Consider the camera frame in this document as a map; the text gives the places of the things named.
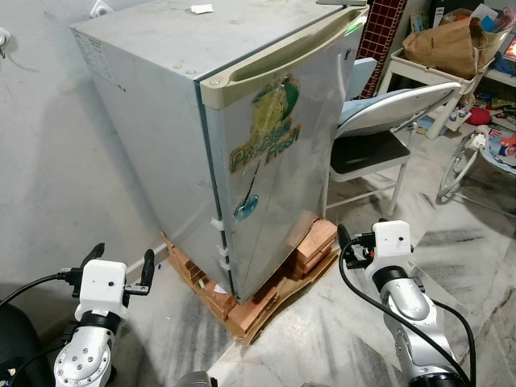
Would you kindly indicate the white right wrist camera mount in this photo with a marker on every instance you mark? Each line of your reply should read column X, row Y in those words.
column 393, row 242

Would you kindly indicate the maroon checkered panel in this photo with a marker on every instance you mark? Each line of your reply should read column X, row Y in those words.
column 379, row 40

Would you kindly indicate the orange clay brick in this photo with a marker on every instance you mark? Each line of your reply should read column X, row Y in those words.
column 254, row 313
column 211, row 294
column 179, row 256
column 316, row 238
column 314, row 266

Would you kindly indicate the white baby walker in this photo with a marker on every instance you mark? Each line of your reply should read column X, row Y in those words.
column 461, row 165

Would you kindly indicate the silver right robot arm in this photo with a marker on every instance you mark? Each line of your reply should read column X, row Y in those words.
column 411, row 310

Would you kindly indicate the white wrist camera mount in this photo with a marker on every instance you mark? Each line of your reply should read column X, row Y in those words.
column 393, row 242
column 101, row 289

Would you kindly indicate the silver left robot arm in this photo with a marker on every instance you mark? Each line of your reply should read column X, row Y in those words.
column 85, row 359

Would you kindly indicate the white storage rack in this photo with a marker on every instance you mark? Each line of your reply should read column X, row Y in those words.
column 419, row 72

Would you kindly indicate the white paper scrap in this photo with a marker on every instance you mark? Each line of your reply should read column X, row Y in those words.
column 201, row 9

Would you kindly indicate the brown paper bag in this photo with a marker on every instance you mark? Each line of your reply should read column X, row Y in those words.
column 443, row 48

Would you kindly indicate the green yellow fridge sticker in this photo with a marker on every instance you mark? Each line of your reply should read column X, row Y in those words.
column 270, row 137

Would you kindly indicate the silver mini fridge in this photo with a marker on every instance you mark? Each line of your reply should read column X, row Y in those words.
column 145, row 105

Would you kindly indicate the black rounded object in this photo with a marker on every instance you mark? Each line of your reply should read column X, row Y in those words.
column 20, row 347

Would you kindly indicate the white tape piece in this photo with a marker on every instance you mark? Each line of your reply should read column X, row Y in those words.
column 218, row 222
column 224, row 258

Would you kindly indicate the silver fridge door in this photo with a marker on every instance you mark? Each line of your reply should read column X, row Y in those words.
column 314, row 161

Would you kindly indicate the grey folding chair black seat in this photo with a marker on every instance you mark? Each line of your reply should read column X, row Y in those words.
column 367, row 153

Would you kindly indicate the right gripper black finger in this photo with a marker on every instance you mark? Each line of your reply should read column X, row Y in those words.
column 345, row 237

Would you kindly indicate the white wall socket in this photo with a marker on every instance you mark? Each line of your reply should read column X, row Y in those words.
column 101, row 7

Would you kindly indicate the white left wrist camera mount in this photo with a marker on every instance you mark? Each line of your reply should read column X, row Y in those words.
column 101, row 289

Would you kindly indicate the grey robot leg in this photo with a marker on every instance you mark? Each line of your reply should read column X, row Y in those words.
column 195, row 380

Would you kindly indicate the red ball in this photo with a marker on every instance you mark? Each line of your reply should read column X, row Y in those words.
column 480, row 116

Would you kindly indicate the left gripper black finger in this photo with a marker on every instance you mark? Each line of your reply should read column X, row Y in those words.
column 92, row 258
column 148, row 270

